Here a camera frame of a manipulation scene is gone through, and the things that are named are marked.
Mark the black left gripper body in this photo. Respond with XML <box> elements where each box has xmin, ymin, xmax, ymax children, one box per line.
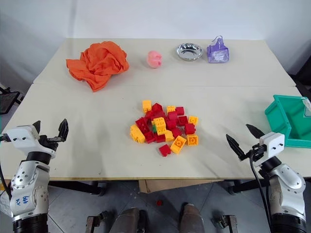
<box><xmin>38</xmin><ymin>134</ymin><xmax>66</xmax><ymax>153</ymax></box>

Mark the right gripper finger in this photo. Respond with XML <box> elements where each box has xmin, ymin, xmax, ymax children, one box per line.
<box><xmin>225</xmin><ymin>133</ymin><xmax>246</xmax><ymax>161</ymax></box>
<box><xmin>245</xmin><ymin>124</ymin><xmax>264</xmax><ymax>141</ymax></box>

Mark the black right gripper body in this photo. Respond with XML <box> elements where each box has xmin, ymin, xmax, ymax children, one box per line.
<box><xmin>238</xmin><ymin>143</ymin><xmax>267</xmax><ymax>163</ymax></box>

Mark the green plastic bin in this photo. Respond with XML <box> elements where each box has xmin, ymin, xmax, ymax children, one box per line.
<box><xmin>264</xmin><ymin>94</ymin><xmax>311</xmax><ymax>148</ymax></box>

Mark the black mesh chair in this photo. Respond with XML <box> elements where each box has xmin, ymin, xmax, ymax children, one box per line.
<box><xmin>0</xmin><ymin>82</ymin><xmax>24</xmax><ymax>115</ymax></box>

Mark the white label on bin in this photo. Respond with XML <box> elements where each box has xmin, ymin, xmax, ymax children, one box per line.
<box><xmin>302</xmin><ymin>97</ymin><xmax>311</xmax><ymax>119</ymax></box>

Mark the crumpled orange cloth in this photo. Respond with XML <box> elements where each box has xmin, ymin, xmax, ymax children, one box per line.
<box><xmin>66</xmin><ymin>41</ymin><xmax>130</xmax><ymax>93</ymax></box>

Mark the brown cardboard sheet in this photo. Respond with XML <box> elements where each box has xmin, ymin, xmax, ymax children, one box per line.
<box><xmin>138</xmin><ymin>179</ymin><xmax>212</xmax><ymax>194</ymax></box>

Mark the yellow studded toy brick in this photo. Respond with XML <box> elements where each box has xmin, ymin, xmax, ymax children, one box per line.
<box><xmin>152</xmin><ymin>116</ymin><xmax>167</xmax><ymax>136</ymax></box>

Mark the dark rounded shape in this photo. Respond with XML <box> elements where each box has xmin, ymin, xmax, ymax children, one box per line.
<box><xmin>113</xmin><ymin>207</ymin><xmax>147</xmax><ymax>233</ymax></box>
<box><xmin>179</xmin><ymin>202</ymin><xmax>205</xmax><ymax>233</ymax></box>

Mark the purple plastic bag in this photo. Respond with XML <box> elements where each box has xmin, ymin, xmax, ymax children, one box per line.
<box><xmin>206</xmin><ymin>35</ymin><xmax>230</xmax><ymax>64</ymax></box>

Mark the shiny silver metal bowl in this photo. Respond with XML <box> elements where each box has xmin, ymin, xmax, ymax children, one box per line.
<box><xmin>175</xmin><ymin>42</ymin><xmax>204</xmax><ymax>62</ymax></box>

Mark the pink peach toy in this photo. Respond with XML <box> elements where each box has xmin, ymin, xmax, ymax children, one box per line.
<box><xmin>146</xmin><ymin>50</ymin><xmax>164</xmax><ymax>69</ymax></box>

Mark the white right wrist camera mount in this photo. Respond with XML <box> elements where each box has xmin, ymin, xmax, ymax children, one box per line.
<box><xmin>258</xmin><ymin>132</ymin><xmax>286</xmax><ymax>167</ymax></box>

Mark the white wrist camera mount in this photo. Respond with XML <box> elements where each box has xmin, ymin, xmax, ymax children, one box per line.
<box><xmin>258</xmin><ymin>132</ymin><xmax>286</xmax><ymax>167</ymax></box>
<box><xmin>4</xmin><ymin>125</ymin><xmax>56</xmax><ymax>160</ymax></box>

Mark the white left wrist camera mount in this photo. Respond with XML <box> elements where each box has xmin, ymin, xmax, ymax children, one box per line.
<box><xmin>4</xmin><ymin>125</ymin><xmax>56</xmax><ymax>160</ymax></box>

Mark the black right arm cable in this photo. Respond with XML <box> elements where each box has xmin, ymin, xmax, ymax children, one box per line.
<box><xmin>249</xmin><ymin>148</ymin><xmax>273</xmax><ymax>233</ymax></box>

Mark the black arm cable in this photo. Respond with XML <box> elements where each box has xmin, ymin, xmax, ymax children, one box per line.
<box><xmin>249</xmin><ymin>148</ymin><xmax>273</xmax><ymax>233</ymax></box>
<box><xmin>0</xmin><ymin>162</ymin><xmax>12</xmax><ymax>203</ymax></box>

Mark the black table frame leg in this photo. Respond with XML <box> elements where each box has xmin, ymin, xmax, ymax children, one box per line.
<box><xmin>225</xmin><ymin>179</ymin><xmax>259</xmax><ymax>195</ymax></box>
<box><xmin>48</xmin><ymin>180</ymin><xmax>108</xmax><ymax>197</ymax></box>

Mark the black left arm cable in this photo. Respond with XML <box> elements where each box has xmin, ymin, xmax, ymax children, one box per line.
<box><xmin>0</xmin><ymin>162</ymin><xmax>12</xmax><ymax>203</ymax></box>

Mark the metal floor bracket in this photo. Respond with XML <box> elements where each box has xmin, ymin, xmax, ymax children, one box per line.
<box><xmin>211</xmin><ymin>214</ymin><xmax>238</xmax><ymax>233</ymax></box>
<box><xmin>85</xmin><ymin>210</ymin><xmax>109</xmax><ymax>233</ymax></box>

